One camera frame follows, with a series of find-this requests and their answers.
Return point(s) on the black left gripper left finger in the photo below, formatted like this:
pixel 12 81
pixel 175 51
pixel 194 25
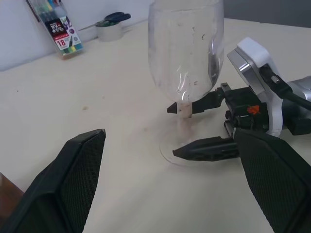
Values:
pixel 58 187

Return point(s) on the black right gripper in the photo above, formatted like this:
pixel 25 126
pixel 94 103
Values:
pixel 243 102

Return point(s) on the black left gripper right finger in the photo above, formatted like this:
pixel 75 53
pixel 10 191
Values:
pixel 277 179

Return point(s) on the clear wine glass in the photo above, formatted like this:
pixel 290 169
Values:
pixel 184 48

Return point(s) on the white tape roll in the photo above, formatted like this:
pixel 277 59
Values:
pixel 109 32

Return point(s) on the marker pen set box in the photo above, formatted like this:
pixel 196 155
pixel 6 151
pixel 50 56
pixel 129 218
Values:
pixel 63 36

